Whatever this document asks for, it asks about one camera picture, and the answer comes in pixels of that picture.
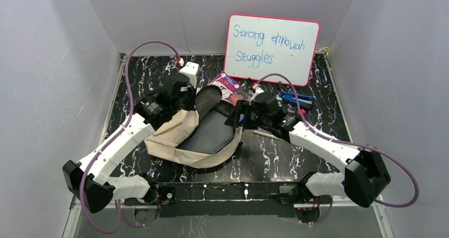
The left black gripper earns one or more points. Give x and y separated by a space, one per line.
189 93

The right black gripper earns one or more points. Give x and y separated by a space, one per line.
243 107

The beige canvas backpack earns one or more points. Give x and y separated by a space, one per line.
200 138

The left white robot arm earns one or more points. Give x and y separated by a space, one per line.
90 178

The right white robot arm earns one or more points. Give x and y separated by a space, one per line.
361 176

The white marker pale cap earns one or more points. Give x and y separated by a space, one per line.
260 133

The blue black stapler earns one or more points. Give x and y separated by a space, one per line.
305 101

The purple colouring book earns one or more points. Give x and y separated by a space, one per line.
231 90

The red pink highlighter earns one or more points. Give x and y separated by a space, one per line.
302 112

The pink framed whiteboard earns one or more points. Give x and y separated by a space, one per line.
261 45

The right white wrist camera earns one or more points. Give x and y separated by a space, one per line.
258 94

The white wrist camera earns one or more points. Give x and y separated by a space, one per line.
258 94
191 70

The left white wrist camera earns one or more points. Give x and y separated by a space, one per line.
191 70

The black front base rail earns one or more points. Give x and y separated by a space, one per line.
281 199

